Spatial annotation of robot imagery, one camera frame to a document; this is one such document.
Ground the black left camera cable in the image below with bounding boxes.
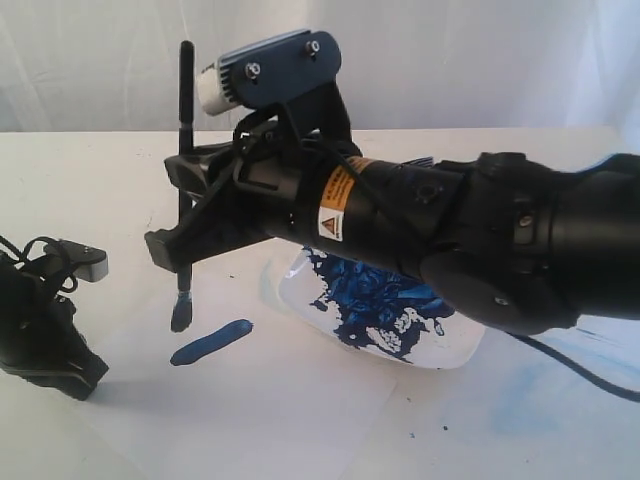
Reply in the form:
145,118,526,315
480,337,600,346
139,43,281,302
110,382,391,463
0,234,81,294

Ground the white backdrop curtain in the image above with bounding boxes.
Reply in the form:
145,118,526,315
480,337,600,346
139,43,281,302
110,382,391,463
1,1,639,146

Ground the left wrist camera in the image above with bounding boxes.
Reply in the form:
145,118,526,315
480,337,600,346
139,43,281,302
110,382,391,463
60,240,109,283

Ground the black right camera cable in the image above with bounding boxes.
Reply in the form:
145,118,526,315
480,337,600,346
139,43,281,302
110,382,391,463
232,102,640,401

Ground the black camera cable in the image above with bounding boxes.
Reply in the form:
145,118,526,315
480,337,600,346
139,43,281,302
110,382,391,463
0,234,81,294
232,102,640,401

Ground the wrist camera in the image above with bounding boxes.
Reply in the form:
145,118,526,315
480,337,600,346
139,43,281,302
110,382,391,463
60,240,109,283
195,29,342,117

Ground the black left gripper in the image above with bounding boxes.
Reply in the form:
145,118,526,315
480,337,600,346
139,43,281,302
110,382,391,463
1,249,109,401

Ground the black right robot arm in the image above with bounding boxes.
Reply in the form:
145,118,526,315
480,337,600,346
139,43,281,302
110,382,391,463
145,122,639,335

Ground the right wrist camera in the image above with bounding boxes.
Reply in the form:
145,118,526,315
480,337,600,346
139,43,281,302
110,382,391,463
195,29,342,117

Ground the white paper sheet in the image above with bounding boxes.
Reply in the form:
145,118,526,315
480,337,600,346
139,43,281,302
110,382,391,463
76,273,395,479

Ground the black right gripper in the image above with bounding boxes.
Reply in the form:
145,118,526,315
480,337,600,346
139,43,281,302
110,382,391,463
144,122,471,279

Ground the white square paint plate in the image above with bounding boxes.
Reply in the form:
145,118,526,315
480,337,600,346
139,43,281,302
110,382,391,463
278,247,485,370

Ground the black paintbrush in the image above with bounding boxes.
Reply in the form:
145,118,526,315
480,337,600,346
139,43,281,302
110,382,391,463
171,40,195,333

